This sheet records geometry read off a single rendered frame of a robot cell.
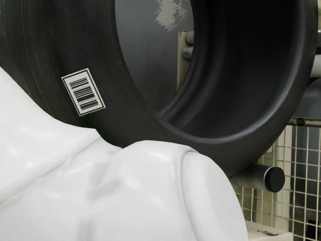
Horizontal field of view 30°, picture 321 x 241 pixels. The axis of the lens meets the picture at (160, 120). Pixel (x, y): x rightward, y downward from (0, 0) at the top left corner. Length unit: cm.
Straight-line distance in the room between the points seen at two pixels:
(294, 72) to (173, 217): 80
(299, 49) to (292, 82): 6
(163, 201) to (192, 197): 1
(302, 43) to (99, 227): 83
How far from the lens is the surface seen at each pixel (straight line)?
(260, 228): 111
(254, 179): 105
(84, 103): 83
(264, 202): 156
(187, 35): 152
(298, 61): 107
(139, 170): 29
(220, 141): 94
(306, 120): 123
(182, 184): 28
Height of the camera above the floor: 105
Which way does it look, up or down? 3 degrees down
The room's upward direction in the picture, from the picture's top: 1 degrees clockwise
